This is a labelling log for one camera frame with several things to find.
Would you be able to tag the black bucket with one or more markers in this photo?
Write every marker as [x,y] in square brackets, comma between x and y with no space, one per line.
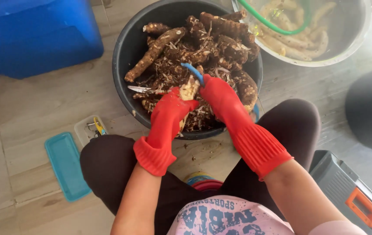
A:
[365,107]

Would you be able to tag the black plastic basin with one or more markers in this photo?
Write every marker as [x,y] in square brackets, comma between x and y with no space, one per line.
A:
[124,65]

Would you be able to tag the peeled pale cassava pieces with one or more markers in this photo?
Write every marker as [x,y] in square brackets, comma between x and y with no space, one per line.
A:
[297,42]

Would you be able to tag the blue plastic container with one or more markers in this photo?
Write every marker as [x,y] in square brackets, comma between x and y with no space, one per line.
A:
[35,36]

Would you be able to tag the person's left hand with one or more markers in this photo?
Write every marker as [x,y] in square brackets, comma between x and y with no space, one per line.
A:
[164,120]

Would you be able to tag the blue peeler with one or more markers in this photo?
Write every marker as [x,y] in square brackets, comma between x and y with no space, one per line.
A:
[193,71]

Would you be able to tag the person's pink printed shirt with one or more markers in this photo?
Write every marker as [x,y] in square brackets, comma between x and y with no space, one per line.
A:
[225,218]

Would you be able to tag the person's right fingers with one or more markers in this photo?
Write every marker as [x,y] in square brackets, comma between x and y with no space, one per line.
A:
[210,88]

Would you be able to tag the pile of unpeeled cassava roots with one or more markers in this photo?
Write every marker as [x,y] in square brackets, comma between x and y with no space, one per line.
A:
[218,36]

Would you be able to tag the heap of brown cassava peels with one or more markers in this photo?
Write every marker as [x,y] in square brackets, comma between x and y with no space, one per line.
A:
[169,71]

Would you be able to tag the colourful low stool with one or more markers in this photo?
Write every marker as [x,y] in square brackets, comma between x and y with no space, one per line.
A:
[204,182]

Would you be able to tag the grey toolbox with orange latch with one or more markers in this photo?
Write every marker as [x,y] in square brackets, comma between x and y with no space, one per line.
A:
[346,189]

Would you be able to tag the person's right hand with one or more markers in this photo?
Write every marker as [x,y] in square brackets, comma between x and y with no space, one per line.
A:
[225,101]

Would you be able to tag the clear box of small tools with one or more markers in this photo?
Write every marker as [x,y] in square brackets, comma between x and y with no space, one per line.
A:
[89,130]

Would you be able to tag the steel bowl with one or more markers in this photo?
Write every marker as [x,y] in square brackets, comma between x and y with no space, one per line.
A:
[346,39]

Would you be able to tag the person's dark trousers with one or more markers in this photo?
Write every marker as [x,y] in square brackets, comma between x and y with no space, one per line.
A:
[114,169]

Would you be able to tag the half-peeled cassava root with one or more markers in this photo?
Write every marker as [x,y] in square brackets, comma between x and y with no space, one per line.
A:
[189,89]

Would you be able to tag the teal plastic lid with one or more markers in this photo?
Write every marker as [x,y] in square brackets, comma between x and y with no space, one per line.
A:
[66,166]

